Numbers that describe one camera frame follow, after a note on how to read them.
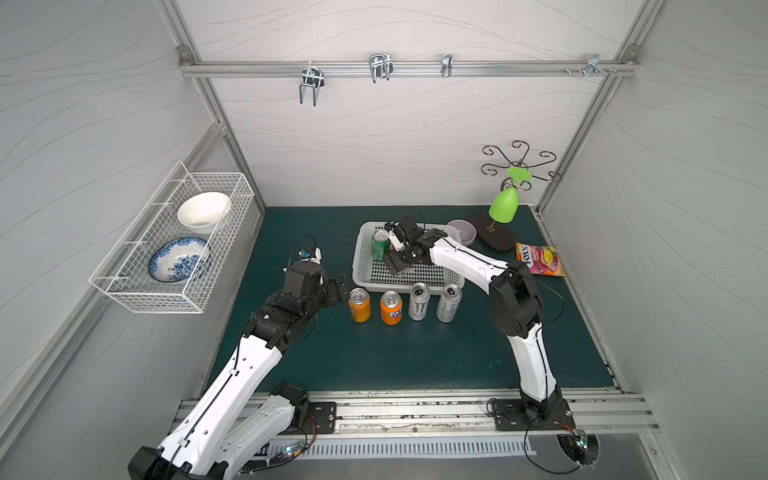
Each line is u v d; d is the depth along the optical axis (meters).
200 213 0.74
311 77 0.78
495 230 1.13
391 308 0.82
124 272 0.57
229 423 0.42
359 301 0.84
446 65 0.74
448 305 0.82
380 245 0.98
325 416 0.73
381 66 0.76
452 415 0.75
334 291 0.66
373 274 1.01
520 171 0.88
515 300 0.55
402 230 0.76
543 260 1.01
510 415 0.73
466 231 1.08
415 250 0.70
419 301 0.81
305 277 0.53
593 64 0.77
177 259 0.65
